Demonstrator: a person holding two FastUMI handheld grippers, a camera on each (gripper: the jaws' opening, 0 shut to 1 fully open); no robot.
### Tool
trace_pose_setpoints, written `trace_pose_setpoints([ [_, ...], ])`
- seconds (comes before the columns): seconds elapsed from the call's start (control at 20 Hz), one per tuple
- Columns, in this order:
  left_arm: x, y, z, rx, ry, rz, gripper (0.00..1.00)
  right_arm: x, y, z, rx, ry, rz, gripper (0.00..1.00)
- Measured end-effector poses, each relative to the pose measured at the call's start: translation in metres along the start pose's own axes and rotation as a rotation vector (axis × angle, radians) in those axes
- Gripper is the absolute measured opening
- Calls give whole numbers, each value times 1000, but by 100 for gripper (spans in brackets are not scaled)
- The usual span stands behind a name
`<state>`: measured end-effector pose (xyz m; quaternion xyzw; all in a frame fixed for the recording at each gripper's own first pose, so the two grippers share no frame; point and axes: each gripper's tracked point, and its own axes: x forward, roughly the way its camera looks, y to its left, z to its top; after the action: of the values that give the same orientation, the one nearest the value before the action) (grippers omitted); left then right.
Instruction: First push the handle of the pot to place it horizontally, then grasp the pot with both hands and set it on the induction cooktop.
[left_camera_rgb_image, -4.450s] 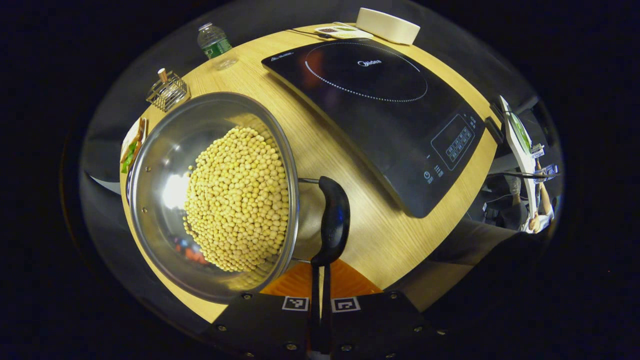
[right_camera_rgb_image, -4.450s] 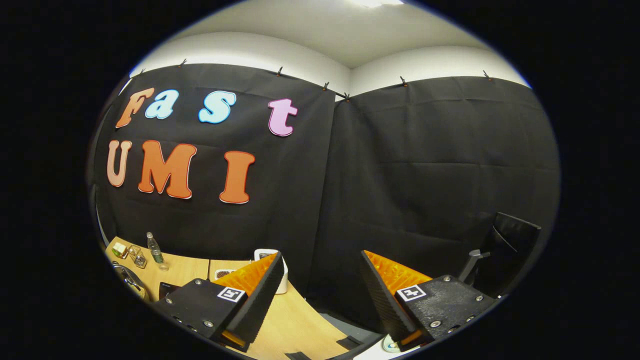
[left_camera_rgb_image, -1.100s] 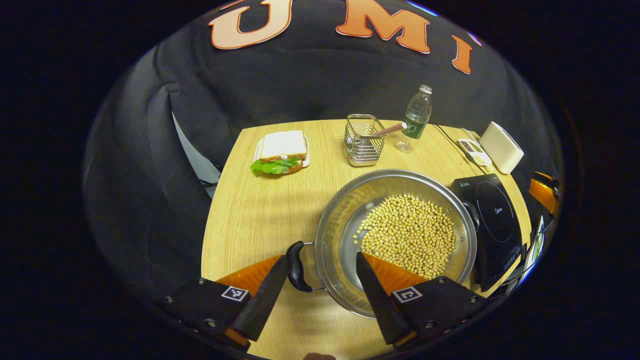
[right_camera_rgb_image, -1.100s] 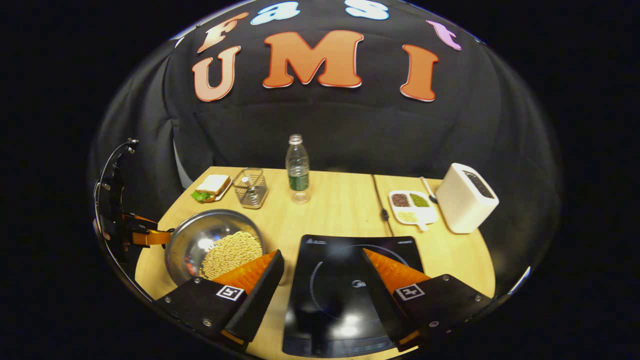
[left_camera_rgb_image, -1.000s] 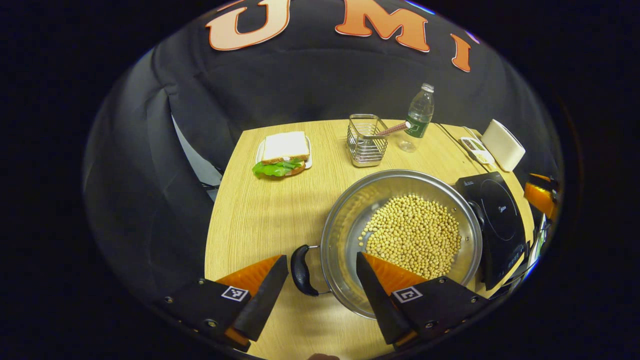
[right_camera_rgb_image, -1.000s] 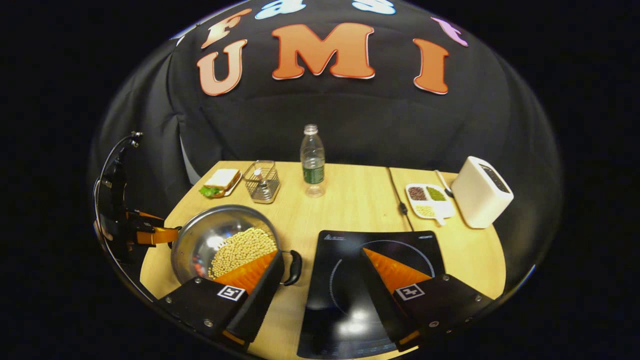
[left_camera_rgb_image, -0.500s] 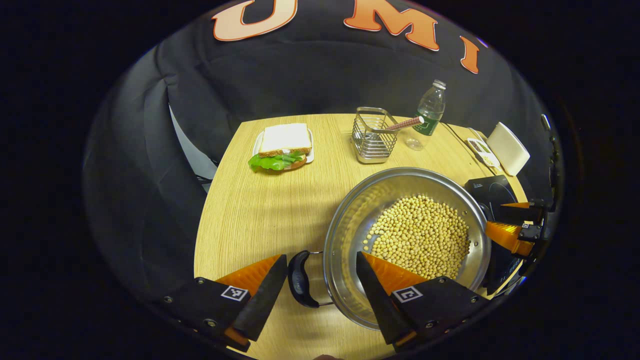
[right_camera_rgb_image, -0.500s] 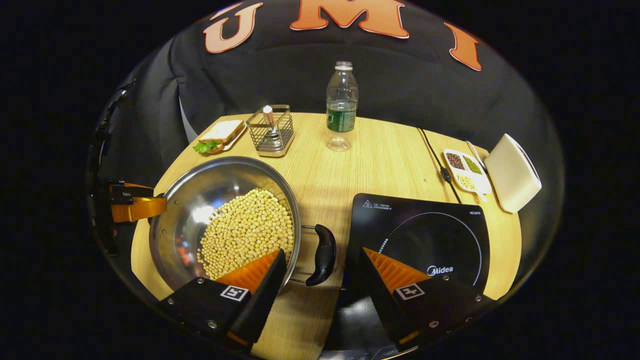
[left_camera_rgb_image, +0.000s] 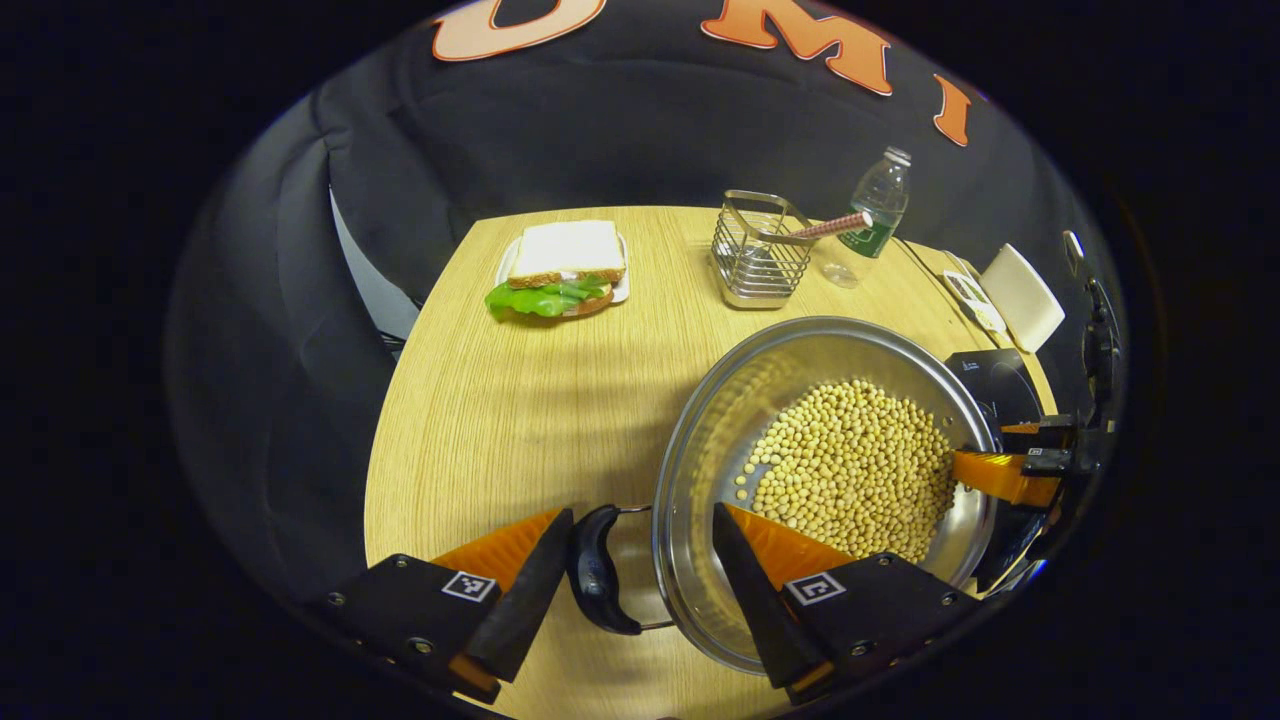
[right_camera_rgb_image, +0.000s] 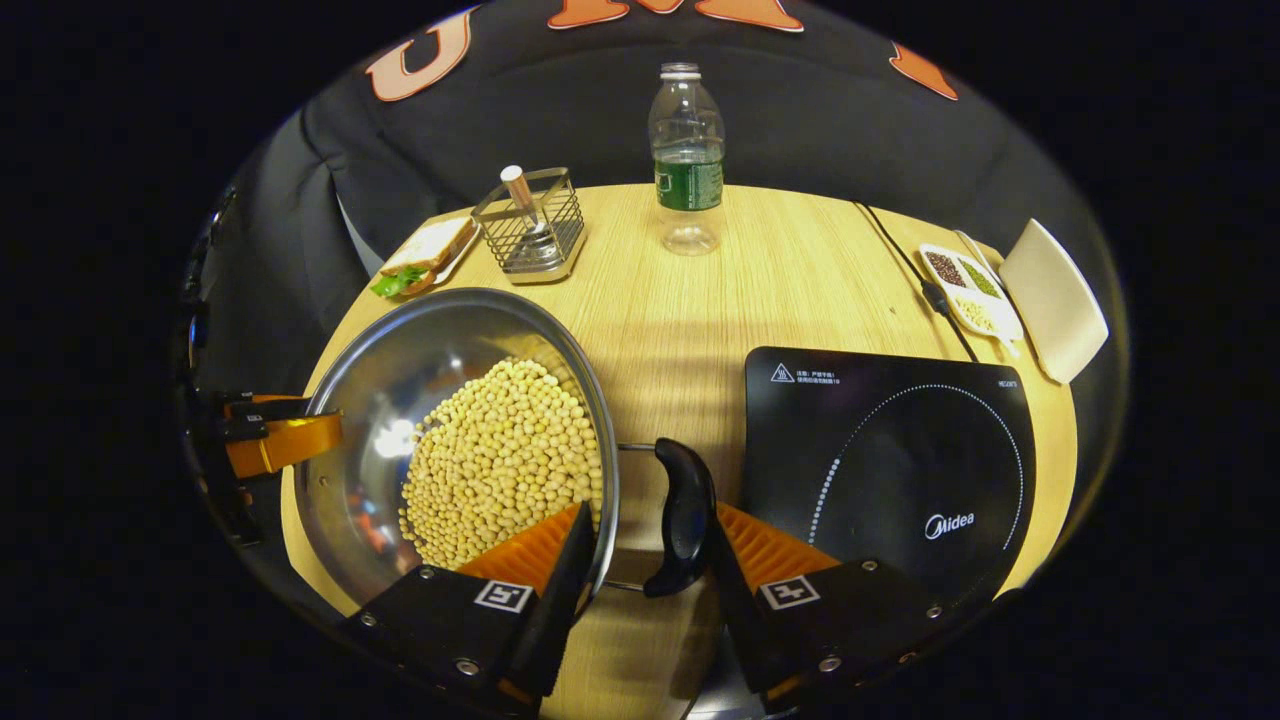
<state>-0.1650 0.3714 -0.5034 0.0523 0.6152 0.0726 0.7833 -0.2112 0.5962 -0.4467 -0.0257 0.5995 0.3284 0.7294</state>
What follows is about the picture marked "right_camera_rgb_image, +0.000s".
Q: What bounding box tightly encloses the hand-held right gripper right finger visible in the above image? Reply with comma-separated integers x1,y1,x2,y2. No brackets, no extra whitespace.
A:
703,502,969,715

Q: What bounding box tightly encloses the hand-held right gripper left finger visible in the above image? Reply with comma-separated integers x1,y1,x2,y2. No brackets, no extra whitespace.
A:
340,502,598,716

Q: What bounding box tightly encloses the stainless steel pot black handle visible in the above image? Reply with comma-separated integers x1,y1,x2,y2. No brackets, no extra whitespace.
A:
295,288,720,611

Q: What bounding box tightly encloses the black induction cooktop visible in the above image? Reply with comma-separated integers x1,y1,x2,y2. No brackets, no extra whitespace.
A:
738,346,1038,607

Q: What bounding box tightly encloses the pile of soybeans in pot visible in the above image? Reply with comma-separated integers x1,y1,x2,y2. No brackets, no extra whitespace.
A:
398,358,605,571

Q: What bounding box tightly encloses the sandwich with lettuce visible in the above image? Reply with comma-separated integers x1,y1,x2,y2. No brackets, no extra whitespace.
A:
370,216,476,299

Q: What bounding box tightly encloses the small white plate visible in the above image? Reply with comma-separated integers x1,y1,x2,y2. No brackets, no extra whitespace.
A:
400,222,482,297

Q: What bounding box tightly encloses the white divided plate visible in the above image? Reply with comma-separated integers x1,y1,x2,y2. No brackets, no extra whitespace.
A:
918,243,1026,344

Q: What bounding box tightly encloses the white toaster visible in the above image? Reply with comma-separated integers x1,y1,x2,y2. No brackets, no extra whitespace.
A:
1000,218,1110,386

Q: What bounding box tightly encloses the clear plastic bottle green label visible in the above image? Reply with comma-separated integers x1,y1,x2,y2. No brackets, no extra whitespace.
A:
648,62,727,257

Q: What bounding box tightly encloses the wire mesh basket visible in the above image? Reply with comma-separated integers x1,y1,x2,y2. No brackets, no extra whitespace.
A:
472,167,587,287

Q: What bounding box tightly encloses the wooden handled utensil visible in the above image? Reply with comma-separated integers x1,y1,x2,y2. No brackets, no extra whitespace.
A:
500,165,549,246

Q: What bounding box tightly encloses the black power cable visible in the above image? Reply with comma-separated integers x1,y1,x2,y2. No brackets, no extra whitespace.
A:
852,200,981,363

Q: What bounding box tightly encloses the white power cable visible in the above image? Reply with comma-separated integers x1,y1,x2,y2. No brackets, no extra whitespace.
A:
955,230,1003,283

